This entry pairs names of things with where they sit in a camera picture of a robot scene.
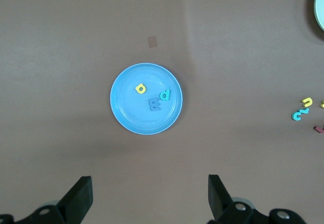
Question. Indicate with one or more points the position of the teal foam letter p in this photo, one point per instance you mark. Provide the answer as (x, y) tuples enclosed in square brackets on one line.
[(164, 96)]

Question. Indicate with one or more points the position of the yellow foam letter a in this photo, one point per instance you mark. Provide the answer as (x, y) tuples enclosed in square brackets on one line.
[(139, 89)]

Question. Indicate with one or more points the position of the yellow foam letter u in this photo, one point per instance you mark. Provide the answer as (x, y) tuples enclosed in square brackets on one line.
[(309, 102)]

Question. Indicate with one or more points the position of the brown square tape patch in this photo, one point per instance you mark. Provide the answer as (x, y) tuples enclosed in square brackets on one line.
[(152, 41)]

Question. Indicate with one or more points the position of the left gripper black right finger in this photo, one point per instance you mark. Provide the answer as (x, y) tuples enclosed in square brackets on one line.
[(227, 208)]

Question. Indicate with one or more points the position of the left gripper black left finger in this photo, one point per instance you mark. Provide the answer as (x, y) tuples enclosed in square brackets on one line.
[(68, 206)]

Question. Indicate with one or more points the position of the yellow foam letter s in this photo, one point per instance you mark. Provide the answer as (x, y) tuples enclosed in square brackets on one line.
[(322, 104)]

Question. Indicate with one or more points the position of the pale green round plate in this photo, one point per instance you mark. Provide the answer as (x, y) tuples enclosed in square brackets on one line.
[(320, 6)]

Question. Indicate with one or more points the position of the blue round plate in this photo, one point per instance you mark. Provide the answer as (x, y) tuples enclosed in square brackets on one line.
[(134, 115)]

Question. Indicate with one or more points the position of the teal foam letter z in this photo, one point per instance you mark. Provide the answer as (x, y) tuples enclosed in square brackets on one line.
[(296, 115)]

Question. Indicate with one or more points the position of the blue foam letter m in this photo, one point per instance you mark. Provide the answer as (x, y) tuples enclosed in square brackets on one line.
[(153, 105)]

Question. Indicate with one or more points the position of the red foam letter f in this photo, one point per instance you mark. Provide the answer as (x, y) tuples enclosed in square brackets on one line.
[(319, 129)]

